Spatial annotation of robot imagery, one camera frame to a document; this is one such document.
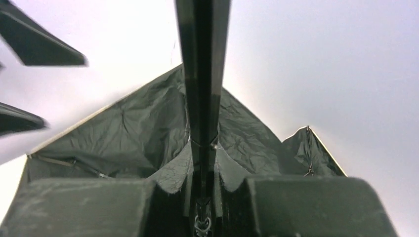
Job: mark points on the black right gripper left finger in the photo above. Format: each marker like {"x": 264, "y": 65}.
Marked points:
{"x": 80, "y": 208}

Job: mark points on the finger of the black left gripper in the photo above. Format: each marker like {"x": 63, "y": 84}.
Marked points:
{"x": 15, "y": 120}
{"x": 33, "y": 44}

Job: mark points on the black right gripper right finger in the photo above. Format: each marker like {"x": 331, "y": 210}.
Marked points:
{"x": 316, "y": 207}

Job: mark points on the beige folding umbrella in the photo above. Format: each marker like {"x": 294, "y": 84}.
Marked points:
{"x": 187, "y": 134}

